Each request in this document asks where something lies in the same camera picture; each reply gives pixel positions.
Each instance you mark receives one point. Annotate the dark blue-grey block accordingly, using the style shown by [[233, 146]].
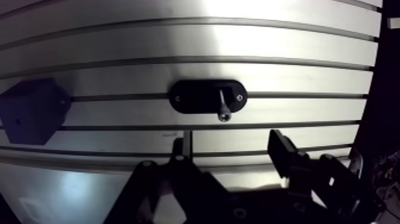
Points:
[[31, 112]]

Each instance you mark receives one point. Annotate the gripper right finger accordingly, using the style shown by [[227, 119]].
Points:
[[287, 156]]

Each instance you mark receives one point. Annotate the steel bolt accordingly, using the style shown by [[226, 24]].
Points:
[[224, 113]]

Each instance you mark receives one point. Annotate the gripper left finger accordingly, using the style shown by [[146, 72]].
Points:
[[184, 187]]

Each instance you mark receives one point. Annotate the black oval holder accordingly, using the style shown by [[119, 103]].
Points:
[[193, 97]]

